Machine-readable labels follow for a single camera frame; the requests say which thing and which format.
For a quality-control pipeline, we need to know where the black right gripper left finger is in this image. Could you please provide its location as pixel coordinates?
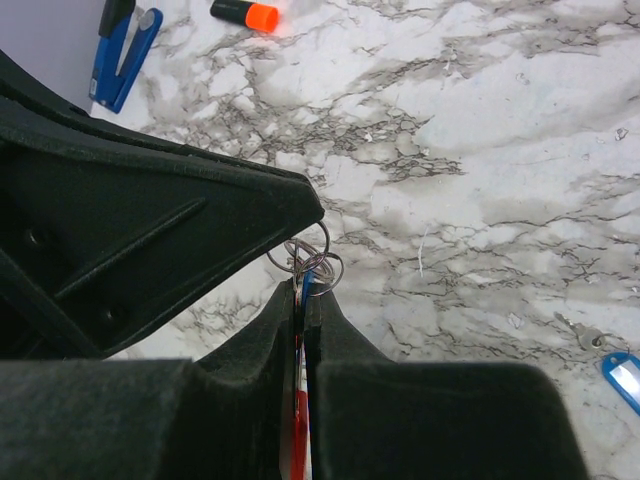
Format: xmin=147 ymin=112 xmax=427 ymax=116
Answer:
xmin=1 ymin=282 xmax=293 ymax=479

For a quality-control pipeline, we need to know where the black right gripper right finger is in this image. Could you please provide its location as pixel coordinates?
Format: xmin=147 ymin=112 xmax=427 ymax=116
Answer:
xmin=304 ymin=293 xmax=589 ymax=479

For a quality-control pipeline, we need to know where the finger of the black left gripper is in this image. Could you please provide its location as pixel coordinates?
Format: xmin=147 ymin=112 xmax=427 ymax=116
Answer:
xmin=1 ymin=99 xmax=324 ymax=359
xmin=1 ymin=52 xmax=300 ymax=180

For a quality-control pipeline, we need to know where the blue key tag with key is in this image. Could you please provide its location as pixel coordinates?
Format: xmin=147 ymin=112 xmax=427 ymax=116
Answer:
xmin=554 ymin=312 xmax=639 ymax=414
xmin=294 ymin=269 xmax=317 ymax=361

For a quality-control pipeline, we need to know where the silver keyring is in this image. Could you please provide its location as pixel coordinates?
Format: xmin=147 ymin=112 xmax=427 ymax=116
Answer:
xmin=266 ymin=221 xmax=345 ymax=299

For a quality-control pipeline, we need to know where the blue black stapler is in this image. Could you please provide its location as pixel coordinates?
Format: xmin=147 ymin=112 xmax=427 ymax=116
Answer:
xmin=89 ymin=0 xmax=164 ymax=113

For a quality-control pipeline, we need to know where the black orange highlighter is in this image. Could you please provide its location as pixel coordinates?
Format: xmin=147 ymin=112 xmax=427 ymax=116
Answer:
xmin=210 ymin=0 xmax=279 ymax=33

